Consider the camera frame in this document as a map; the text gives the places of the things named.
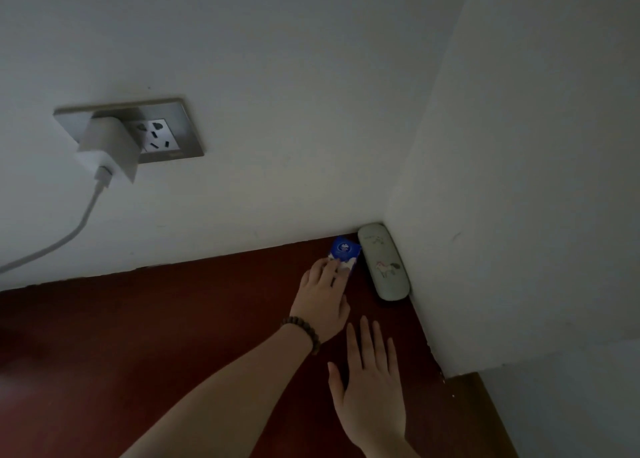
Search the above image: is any person's left hand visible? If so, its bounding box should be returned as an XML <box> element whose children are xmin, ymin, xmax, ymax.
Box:
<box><xmin>289</xmin><ymin>256</ymin><xmax>352</xmax><ymax>346</ymax></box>

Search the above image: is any person's right hand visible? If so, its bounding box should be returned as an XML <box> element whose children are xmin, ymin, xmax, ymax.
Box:
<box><xmin>327</xmin><ymin>315</ymin><xmax>409</xmax><ymax>453</ymax></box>

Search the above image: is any blue tissue pack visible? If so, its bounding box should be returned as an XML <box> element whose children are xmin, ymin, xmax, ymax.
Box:
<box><xmin>327</xmin><ymin>235</ymin><xmax>364</xmax><ymax>287</ymax></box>

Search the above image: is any pale green glasses case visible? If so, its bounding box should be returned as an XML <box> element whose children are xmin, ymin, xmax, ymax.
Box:
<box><xmin>357</xmin><ymin>222</ymin><xmax>412</xmax><ymax>303</ymax></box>

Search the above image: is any person's left forearm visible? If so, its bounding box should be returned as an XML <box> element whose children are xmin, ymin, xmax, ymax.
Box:
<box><xmin>119</xmin><ymin>325</ymin><xmax>316</xmax><ymax>458</ymax></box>

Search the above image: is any person's right forearm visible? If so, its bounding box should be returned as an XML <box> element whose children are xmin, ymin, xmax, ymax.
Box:
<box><xmin>367</xmin><ymin>435</ymin><xmax>421</xmax><ymax>458</ymax></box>

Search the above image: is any red wooden desk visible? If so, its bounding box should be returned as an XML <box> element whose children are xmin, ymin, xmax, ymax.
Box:
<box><xmin>0</xmin><ymin>236</ymin><xmax>519</xmax><ymax>458</ymax></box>

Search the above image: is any white plugged charger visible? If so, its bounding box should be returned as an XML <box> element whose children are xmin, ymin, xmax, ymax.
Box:
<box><xmin>73</xmin><ymin>116</ymin><xmax>143</xmax><ymax>185</ymax></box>

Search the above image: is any brown bead bracelet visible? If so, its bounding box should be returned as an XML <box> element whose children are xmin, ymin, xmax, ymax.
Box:
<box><xmin>279</xmin><ymin>315</ymin><xmax>322</xmax><ymax>357</ymax></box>

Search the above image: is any grey wall socket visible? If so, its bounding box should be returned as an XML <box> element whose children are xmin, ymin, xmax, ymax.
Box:
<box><xmin>53</xmin><ymin>97</ymin><xmax>205</xmax><ymax>166</ymax></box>

